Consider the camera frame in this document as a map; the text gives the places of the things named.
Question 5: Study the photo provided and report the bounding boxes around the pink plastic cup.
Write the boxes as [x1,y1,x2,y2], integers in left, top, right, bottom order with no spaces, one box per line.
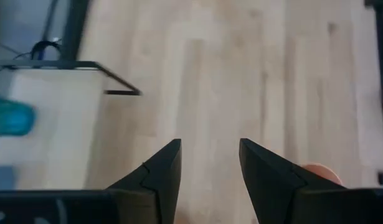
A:
[301,163,344,187]

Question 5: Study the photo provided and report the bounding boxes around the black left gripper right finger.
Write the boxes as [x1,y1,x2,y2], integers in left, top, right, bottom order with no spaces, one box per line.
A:
[239,138,383,224]

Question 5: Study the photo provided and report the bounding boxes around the wooden shelf with black frame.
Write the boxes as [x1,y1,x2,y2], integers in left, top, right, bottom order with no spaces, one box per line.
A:
[0,60,143,191]

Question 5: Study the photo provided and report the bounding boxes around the teal transparent tumbler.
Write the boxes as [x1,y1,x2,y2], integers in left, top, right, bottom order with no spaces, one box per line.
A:
[0,91,37,137]

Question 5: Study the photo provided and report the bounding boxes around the black coiled floor cable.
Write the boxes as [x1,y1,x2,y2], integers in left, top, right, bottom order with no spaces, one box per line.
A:
[31,39,62,62]

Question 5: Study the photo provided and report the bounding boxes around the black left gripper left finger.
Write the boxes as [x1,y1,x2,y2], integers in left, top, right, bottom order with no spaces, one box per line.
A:
[0,138,182,224]

